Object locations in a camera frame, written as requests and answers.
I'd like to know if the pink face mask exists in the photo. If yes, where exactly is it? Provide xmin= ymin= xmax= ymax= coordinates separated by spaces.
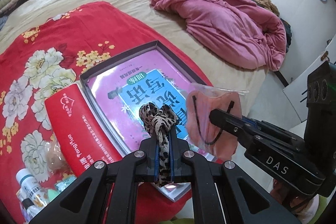
xmin=185 ymin=83 xmax=249 ymax=161

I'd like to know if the mint green fluffy ball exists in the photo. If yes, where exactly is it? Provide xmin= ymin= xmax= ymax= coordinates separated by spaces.
xmin=47 ymin=175 xmax=76 ymax=201

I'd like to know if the beige puff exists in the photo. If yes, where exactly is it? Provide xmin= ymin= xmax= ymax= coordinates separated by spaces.
xmin=44 ymin=140 xmax=69 ymax=174

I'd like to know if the leopard print scrunchie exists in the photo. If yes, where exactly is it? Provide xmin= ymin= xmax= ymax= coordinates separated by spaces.
xmin=139 ymin=102 xmax=179 ymax=187

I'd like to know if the yellow white snack packet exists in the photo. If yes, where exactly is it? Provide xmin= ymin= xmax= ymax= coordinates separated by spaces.
xmin=17 ymin=189 xmax=41 ymax=223

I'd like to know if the person's right hand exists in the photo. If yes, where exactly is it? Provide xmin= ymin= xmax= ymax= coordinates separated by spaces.
xmin=270 ymin=178 xmax=319 ymax=223

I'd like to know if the red tissue box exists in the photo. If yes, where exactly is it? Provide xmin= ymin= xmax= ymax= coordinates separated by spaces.
xmin=45 ymin=84 xmax=122 ymax=177

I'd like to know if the white vitamin bottle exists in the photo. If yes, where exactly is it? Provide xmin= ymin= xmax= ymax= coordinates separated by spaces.
xmin=15 ymin=168 xmax=50 ymax=209

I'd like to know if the dark tray with pink book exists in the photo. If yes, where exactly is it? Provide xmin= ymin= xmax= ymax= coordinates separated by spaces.
xmin=79 ymin=40 xmax=219 ymax=202

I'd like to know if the pink quilted duvet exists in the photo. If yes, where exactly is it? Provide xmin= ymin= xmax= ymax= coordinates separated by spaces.
xmin=150 ymin=0 xmax=286 ymax=71

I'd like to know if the brown clothes pile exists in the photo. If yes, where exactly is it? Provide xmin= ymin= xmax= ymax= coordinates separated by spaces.
xmin=252 ymin=0 xmax=280 ymax=16

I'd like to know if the red floral blanket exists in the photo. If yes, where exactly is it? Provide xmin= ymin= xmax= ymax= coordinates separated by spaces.
xmin=1 ymin=2 xmax=207 ymax=223

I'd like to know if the beige bed sheet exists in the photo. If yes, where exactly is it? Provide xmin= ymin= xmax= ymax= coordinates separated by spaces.
xmin=0 ymin=0 xmax=267 ymax=119

